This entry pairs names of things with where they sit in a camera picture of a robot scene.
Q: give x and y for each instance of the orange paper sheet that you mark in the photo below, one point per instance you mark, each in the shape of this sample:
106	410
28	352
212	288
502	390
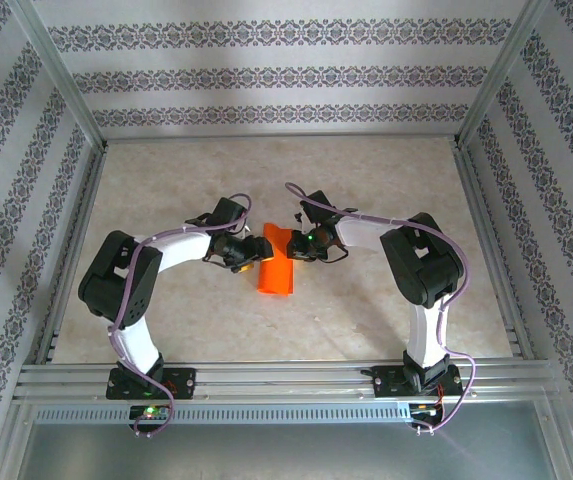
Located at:
276	277

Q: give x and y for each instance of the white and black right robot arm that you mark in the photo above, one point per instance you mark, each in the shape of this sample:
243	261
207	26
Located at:
421	265

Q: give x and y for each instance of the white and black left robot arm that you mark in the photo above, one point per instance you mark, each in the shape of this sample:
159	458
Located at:
116	280

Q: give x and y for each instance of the grey metal sheet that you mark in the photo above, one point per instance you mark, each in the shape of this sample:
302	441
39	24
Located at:
286	450

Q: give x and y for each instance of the aluminium rear rail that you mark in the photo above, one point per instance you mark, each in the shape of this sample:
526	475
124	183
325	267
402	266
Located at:
281	136

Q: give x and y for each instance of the aluminium mounting rail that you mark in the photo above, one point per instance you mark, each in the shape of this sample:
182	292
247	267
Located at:
276	380

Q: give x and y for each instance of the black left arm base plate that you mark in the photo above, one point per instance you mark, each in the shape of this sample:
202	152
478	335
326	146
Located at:
181	382

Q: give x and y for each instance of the aluminium side rail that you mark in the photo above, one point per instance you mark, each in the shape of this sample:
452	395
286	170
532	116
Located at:
477	200
87	200

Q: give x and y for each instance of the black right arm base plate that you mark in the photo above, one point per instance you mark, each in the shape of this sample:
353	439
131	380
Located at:
391	382

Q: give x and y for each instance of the aluminium frame post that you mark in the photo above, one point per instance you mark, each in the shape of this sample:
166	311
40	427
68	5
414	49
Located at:
61	75
499	75

